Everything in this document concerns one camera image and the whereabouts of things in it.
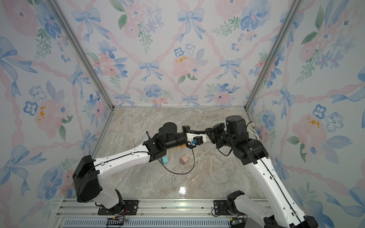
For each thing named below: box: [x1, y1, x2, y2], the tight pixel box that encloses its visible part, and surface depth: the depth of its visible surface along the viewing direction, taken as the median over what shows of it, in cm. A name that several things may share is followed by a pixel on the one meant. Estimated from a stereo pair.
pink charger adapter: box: [178, 155, 189, 165], surface depth 91 cm
